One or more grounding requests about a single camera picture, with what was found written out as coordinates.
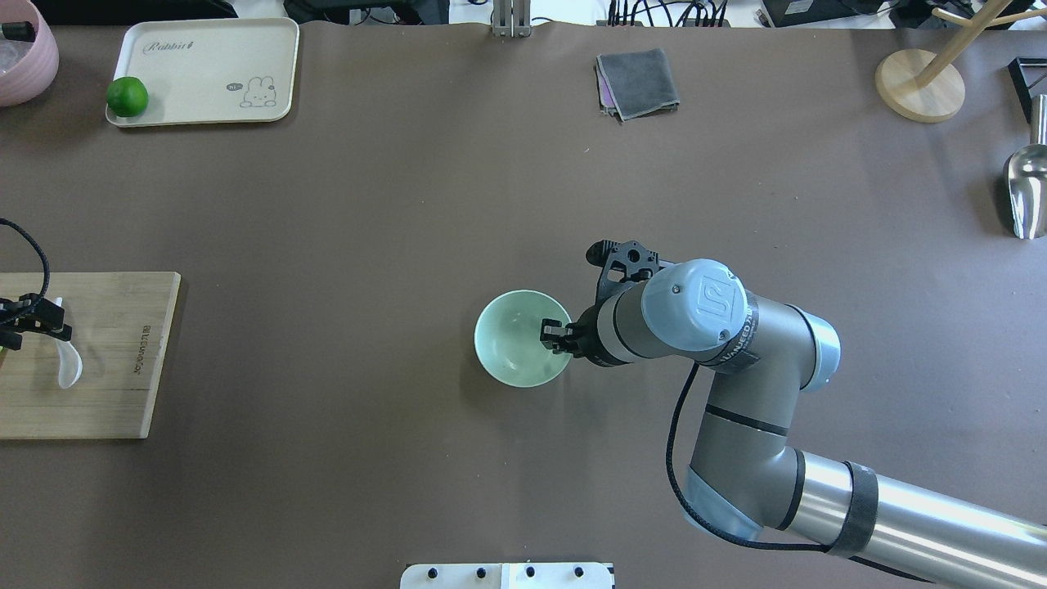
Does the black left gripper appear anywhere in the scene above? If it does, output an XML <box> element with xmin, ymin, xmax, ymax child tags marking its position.
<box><xmin>1</xmin><ymin>297</ymin><xmax>73</xmax><ymax>352</ymax></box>

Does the grey folded cloth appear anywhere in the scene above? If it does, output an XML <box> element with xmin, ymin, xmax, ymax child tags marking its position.
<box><xmin>595</xmin><ymin>48</ymin><xmax>681</xmax><ymax>122</ymax></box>

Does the green ceramic bowl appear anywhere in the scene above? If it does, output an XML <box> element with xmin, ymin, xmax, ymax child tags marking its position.
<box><xmin>474</xmin><ymin>290</ymin><xmax>571</xmax><ymax>388</ymax></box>

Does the aluminium frame post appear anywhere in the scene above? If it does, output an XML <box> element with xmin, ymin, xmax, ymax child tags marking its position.
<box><xmin>491</xmin><ymin>0</ymin><xmax>533</xmax><ymax>38</ymax></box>

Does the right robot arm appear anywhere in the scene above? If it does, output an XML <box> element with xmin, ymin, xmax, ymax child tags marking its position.
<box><xmin>540</xmin><ymin>259</ymin><xmax>1046</xmax><ymax>588</ymax></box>

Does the green lime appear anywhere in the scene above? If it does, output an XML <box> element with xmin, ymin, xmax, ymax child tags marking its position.
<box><xmin>106</xmin><ymin>77</ymin><xmax>150</xmax><ymax>117</ymax></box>

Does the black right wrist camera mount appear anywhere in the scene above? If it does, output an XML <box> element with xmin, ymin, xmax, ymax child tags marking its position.
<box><xmin>586</xmin><ymin>240</ymin><xmax>676</xmax><ymax>305</ymax></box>

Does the metal scoop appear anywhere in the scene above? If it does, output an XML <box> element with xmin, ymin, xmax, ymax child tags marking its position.
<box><xmin>1005</xmin><ymin>94</ymin><xmax>1046</xmax><ymax>240</ymax></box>

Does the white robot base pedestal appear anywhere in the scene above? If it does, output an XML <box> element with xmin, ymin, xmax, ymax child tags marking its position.
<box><xmin>399</xmin><ymin>560</ymin><xmax>617</xmax><ymax>588</ymax></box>

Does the cream rabbit tray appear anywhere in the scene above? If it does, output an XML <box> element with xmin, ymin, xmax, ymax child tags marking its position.
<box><xmin>106</xmin><ymin>16</ymin><xmax>299</xmax><ymax>128</ymax></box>

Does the bamboo cutting board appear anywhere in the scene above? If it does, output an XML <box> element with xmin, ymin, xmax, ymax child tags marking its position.
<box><xmin>1</xmin><ymin>272</ymin><xmax>181</xmax><ymax>440</ymax></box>

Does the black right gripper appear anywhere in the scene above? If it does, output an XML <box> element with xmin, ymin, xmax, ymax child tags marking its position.
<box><xmin>540</xmin><ymin>307</ymin><xmax>606</xmax><ymax>362</ymax></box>

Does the metal cylinder muddler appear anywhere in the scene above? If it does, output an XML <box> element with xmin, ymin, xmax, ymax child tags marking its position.
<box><xmin>1</xmin><ymin>21</ymin><xmax>37</xmax><ymax>43</ymax></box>

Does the wooden round stand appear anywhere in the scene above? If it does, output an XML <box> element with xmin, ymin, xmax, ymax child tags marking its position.
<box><xmin>874</xmin><ymin>1</ymin><xmax>1046</xmax><ymax>124</ymax></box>

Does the pink bowl with ice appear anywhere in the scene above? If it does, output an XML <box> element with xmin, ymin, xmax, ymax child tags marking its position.
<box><xmin>1</xmin><ymin>1</ymin><xmax>59</xmax><ymax>108</ymax></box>

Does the white ceramic spoon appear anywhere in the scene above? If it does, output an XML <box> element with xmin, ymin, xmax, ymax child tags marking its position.
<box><xmin>53</xmin><ymin>339</ymin><xmax>83</xmax><ymax>390</ymax></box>

